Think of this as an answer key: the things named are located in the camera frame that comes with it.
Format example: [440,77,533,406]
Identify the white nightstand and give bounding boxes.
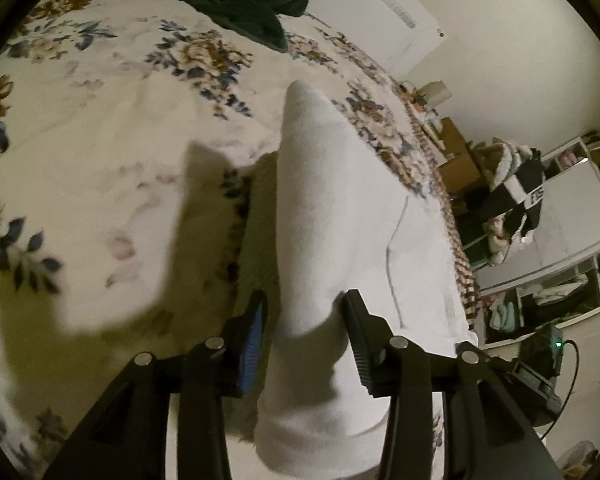
[404,92,446,154]

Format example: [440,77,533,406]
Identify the white headboard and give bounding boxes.
[308,0,445,79]

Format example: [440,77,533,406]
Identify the white wardrobe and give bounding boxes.
[476,132,600,349]

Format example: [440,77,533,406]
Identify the white pants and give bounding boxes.
[164,79,481,480]

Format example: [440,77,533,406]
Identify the cardboard box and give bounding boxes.
[439,117,486,196]

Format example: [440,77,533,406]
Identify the floral bed cover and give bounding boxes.
[0,0,441,479]

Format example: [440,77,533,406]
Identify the black white jacket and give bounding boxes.
[467,148,545,247]

